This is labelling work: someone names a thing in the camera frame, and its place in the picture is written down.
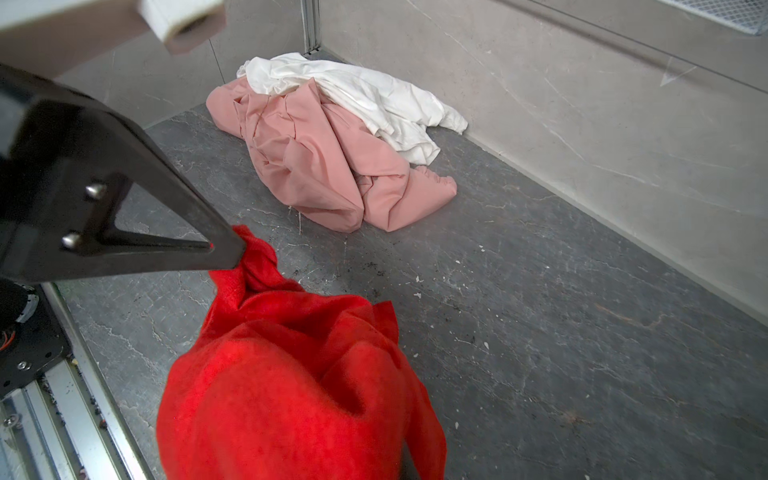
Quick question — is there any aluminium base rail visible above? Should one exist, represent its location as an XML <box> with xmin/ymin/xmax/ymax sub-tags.
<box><xmin>1</xmin><ymin>283</ymin><xmax>153</xmax><ymax>479</ymax></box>

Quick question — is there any pink cloth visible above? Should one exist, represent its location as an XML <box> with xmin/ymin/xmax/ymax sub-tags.
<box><xmin>206</xmin><ymin>79</ymin><xmax>458</xmax><ymax>233</ymax></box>

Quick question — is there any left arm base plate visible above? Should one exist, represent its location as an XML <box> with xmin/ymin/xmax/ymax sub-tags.
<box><xmin>1</xmin><ymin>279</ymin><xmax>71</xmax><ymax>396</ymax></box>

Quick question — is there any white wire mesh basket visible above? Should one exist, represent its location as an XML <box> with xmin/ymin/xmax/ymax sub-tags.
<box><xmin>660</xmin><ymin>0</ymin><xmax>767</xmax><ymax>36</ymax></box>

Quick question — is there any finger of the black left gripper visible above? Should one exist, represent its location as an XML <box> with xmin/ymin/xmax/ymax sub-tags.
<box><xmin>1</xmin><ymin>66</ymin><xmax>245</xmax><ymax>284</ymax></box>

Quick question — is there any white cloth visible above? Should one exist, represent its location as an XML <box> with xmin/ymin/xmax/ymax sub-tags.
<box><xmin>236</xmin><ymin>53</ymin><xmax>468</xmax><ymax>166</ymax></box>

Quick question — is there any red cloth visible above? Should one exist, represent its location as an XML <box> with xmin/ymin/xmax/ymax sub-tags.
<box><xmin>156</xmin><ymin>225</ymin><xmax>447</xmax><ymax>479</ymax></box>

